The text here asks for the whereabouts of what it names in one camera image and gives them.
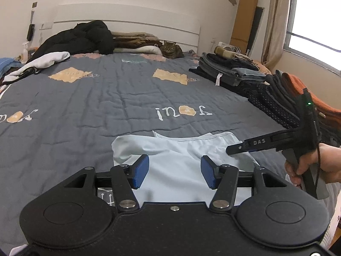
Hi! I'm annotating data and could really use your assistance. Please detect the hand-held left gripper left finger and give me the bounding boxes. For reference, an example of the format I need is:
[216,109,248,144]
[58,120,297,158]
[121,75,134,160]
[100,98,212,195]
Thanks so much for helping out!
[64,154,150,214]

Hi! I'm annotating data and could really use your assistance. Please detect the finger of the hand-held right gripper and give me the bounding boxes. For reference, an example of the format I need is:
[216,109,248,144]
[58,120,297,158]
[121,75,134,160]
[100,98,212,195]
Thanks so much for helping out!
[226,128,304,156]

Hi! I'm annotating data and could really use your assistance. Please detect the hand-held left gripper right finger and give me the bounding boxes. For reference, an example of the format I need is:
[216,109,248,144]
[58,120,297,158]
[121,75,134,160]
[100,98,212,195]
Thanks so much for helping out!
[200,155,288,214]

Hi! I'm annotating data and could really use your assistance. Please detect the light blue hooded jacket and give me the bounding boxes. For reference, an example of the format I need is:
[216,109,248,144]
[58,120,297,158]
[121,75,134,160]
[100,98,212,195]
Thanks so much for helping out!
[111,131,288,203]

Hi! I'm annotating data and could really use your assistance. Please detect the stack of folded dark clothes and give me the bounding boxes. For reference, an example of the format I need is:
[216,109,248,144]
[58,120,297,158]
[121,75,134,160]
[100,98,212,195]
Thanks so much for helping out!
[246,69,341,147]

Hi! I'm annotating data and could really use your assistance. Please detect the person's right hand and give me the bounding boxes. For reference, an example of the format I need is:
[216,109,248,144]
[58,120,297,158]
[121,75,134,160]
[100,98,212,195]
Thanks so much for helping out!
[285,142,341,186]

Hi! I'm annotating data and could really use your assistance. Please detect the grey printed bed quilt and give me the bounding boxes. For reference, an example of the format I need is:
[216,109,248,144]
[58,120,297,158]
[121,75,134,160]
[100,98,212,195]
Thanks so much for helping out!
[0,51,339,256]

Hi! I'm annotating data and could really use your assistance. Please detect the olive rolled cloth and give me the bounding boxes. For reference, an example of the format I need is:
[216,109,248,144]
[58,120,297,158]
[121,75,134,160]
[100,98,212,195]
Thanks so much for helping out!
[214,46,235,59]

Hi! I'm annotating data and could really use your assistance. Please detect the beige curtain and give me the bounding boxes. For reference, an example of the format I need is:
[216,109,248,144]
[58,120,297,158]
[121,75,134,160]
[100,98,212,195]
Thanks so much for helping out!
[261,0,292,71]

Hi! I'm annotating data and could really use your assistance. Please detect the window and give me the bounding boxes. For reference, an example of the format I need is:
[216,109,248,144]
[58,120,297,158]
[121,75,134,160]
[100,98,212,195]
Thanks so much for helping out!
[282,0,341,72]

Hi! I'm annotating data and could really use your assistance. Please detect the black board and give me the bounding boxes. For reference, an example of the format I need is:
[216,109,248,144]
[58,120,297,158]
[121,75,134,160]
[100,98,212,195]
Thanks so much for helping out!
[246,7,265,56]

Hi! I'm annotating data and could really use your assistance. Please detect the tabby cat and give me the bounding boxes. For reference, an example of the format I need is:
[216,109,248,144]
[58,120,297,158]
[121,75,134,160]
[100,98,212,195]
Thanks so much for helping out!
[159,41,185,59]

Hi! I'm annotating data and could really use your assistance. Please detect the tall cardboard sheet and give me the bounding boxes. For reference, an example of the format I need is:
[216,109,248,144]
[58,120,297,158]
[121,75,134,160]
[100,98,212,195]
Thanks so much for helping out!
[230,0,260,49]

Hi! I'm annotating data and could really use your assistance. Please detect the folded beige blanket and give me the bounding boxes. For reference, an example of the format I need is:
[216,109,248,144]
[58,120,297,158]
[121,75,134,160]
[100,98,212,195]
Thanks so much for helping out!
[110,31,157,41]

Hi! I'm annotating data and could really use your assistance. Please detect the black puffer jacket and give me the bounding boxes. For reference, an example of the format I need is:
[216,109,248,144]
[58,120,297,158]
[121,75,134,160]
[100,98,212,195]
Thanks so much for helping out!
[27,20,115,64]

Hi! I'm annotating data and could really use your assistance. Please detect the white sweatshirt with black trim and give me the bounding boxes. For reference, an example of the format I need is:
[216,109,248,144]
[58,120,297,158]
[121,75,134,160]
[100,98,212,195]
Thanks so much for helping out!
[3,51,71,84]

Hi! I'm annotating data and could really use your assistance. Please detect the white bed headboard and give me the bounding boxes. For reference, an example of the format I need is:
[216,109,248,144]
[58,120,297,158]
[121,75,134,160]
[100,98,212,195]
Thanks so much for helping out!
[53,4,201,55]

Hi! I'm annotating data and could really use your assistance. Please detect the blue patterned pillow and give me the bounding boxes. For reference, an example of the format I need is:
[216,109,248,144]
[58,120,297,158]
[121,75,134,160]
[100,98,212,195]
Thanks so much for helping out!
[0,57,24,79]

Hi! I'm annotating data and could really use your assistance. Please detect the black hairbrush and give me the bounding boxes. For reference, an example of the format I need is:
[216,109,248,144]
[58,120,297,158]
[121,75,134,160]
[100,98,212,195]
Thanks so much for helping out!
[27,8,36,41]

